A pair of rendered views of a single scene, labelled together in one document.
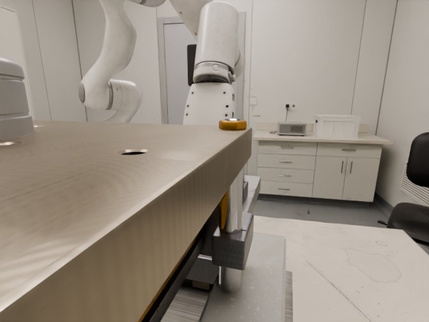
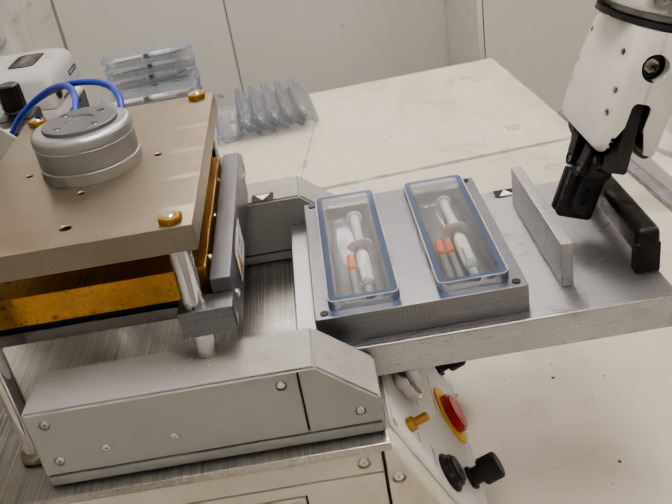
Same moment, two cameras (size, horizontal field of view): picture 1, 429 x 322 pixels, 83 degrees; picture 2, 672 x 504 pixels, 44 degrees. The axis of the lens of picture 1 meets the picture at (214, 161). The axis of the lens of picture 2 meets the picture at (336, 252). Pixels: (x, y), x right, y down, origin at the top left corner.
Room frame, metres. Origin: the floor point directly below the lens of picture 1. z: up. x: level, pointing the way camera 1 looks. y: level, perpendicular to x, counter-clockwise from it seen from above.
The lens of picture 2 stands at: (0.11, -0.52, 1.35)
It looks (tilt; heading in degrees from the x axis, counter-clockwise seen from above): 30 degrees down; 74
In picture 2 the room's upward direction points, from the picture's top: 10 degrees counter-clockwise
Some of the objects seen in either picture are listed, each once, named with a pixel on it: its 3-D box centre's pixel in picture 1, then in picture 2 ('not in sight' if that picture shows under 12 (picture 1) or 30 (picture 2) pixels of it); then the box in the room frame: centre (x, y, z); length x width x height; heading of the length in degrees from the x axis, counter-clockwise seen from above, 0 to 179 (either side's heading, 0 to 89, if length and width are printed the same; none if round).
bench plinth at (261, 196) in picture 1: (307, 191); not in sight; (2.76, -1.12, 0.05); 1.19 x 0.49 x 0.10; 78
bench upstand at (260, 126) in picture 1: (309, 127); not in sight; (3.00, -1.17, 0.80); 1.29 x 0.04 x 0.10; 78
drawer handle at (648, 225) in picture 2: not in sight; (614, 209); (0.51, 0.01, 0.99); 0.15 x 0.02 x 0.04; 73
